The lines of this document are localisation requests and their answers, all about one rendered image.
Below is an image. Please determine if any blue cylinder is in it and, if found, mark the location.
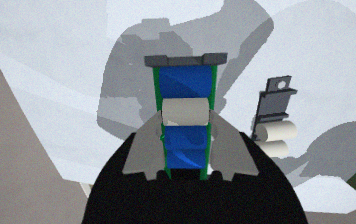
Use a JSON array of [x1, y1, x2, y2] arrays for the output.
[[159, 65, 212, 99], [167, 149, 206, 169], [164, 125, 207, 149]]

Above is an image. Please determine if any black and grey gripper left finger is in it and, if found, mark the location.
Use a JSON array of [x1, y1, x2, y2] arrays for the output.
[[81, 110, 165, 224]]

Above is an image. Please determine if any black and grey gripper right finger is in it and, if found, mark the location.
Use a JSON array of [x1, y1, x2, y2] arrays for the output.
[[209, 109, 308, 224]]

